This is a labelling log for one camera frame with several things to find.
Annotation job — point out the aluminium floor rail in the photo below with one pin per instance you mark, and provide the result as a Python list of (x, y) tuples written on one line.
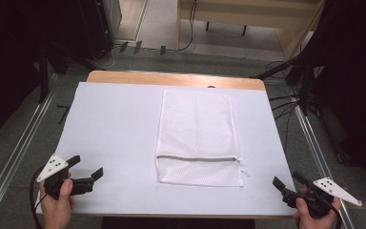
[(19, 149), (317, 156)]

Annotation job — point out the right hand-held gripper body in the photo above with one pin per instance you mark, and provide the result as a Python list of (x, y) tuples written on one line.
[(330, 188)]

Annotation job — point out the person's right hand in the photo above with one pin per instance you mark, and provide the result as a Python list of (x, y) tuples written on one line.
[(313, 221)]

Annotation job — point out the white table mat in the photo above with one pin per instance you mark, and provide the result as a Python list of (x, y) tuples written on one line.
[(114, 127)]

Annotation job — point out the white mesh laundry bag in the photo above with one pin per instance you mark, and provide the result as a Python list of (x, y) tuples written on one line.
[(197, 133)]

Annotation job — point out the dark cabinet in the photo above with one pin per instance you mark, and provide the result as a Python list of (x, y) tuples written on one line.
[(100, 25)]

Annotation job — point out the black curtain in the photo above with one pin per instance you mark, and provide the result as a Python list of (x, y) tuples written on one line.
[(9, 63), (355, 79)]

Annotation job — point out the black metal stand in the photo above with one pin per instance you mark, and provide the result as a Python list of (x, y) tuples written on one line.
[(43, 76), (303, 86)]

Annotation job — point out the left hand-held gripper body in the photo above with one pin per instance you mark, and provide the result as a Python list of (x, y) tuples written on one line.
[(53, 168)]

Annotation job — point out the person's left hand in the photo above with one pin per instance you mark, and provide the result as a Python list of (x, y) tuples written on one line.
[(57, 208)]

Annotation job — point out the light wooden bench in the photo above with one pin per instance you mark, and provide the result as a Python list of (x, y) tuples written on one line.
[(244, 12)]

